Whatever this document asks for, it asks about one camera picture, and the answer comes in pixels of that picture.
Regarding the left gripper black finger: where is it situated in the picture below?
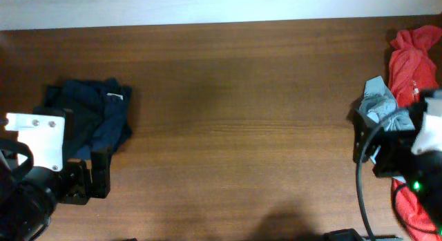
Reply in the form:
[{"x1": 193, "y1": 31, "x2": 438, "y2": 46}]
[
  {"x1": 32, "y1": 107, "x2": 74, "y2": 140},
  {"x1": 91, "y1": 146, "x2": 112, "y2": 199}
]

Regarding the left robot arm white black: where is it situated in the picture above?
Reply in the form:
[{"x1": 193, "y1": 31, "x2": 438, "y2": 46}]
[{"x1": 1, "y1": 107, "x2": 112, "y2": 240}]

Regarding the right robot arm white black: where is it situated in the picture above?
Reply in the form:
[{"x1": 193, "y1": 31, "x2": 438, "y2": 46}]
[{"x1": 324, "y1": 106, "x2": 441, "y2": 240}]

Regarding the light blue grey garment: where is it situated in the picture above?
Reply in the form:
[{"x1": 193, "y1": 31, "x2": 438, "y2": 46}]
[{"x1": 358, "y1": 75, "x2": 417, "y2": 183}]

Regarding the folded navy blue garment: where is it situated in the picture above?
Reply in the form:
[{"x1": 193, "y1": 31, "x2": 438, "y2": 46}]
[{"x1": 43, "y1": 78, "x2": 133, "y2": 160}]

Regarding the red t-shirt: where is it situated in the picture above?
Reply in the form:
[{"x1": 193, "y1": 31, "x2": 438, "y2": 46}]
[{"x1": 388, "y1": 26, "x2": 441, "y2": 241}]

